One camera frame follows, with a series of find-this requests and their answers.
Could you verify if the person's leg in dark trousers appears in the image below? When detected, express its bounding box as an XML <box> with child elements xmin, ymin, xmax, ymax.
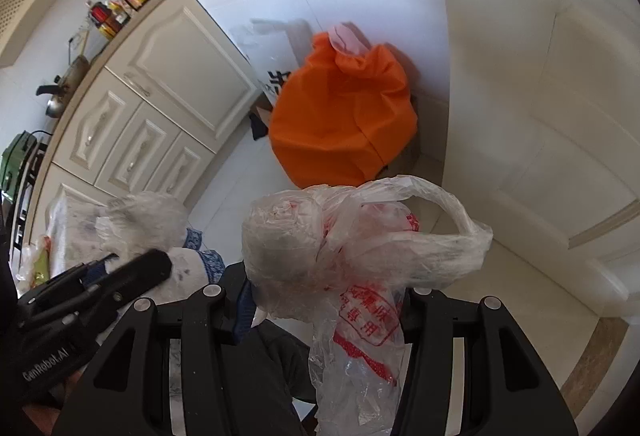
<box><xmin>220</xmin><ymin>261</ymin><xmax>321</xmax><ymax>436</ymax></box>

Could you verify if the wire utensil rack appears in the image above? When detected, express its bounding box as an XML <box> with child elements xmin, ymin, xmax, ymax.
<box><xmin>67</xmin><ymin>16</ymin><xmax>97</xmax><ymax>61</ymax></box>

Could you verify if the white rice sack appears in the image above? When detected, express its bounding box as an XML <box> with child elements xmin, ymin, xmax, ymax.
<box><xmin>230</xmin><ymin>18</ymin><xmax>313</xmax><ymax>111</ymax></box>

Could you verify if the red printed clear plastic bag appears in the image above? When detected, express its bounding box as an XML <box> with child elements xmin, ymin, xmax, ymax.
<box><xmin>307</xmin><ymin>176</ymin><xmax>493</xmax><ymax>436</ymax></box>

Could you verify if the black stove grate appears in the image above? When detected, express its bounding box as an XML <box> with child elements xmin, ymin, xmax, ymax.
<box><xmin>10</xmin><ymin>143</ymin><xmax>49</xmax><ymax>251</ymax></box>

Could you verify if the green appliance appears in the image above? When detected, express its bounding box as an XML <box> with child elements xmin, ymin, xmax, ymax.
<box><xmin>0</xmin><ymin>131</ymin><xmax>38</xmax><ymax>197</ymax></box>

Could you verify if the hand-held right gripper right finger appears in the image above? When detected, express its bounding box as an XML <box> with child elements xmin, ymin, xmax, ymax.
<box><xmin>392</xmin><ymin>286</ymin><xmax>576</xmax><ymax>436</ymax></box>

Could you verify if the brown cardboard box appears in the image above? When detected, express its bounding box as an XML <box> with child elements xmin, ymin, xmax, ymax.
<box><xmin>250</xmin><ymin>94</ymin><xmax>426</xmax><ymax>181</ymax></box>

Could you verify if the orange fabric bag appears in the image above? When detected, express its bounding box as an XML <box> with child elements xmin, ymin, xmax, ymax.
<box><xmin>269</xmin><ymin>32</ymin><xmax>420</xmax><ymax>189</ymax></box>

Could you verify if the dark cloth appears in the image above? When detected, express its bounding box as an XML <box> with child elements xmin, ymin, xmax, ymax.
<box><xmin>250</xmin><ymin>113</ymin><xmax>273</xmax><ymax>141</ymax></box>

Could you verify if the pink plastic item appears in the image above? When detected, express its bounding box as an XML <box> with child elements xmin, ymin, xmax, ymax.
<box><xmin>327</xmin><ymin>22</ymin><xmax>372</xmax><ymax>66</ymax></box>

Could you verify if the white door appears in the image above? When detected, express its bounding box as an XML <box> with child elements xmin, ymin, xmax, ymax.
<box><xmin>442</xmin><ymin>0</ymin><xmax>640</xmax><ymax>321</ymax></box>

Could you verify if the cream kitchen cabinet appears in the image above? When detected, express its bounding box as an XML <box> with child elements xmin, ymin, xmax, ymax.
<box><xmin>27</xmin><ymin>0</ymin><xmax>266</xmax><ymax>257</ymax></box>

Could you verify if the yellow snack wrapper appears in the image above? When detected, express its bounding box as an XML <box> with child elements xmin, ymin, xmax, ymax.
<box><xmin>15</xmin><ymin>236</ymin><xmax>56</xmax><ymax>289</ymax></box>

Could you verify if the metal wok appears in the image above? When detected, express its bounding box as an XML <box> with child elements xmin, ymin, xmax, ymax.
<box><xmin>52</xmin><ymin>56</ymin><xmax>92</xmax><ymax>90</ymax></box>

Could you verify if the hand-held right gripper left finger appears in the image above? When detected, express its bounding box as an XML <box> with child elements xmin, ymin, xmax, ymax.
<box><xmin>52</xmin><ymin>283</ymin><xmax>229</xmax><ymax>436</ymax></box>

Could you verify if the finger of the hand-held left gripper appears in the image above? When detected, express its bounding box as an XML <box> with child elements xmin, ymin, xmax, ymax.
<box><xmin>30</xmin><ymin>254</ymin><xmax>119</xmax><ymax>299</ymax></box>
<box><xmin>82</xmin><ymin>249</ymin><xmax>173</xmax><ymax>313</ymax></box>

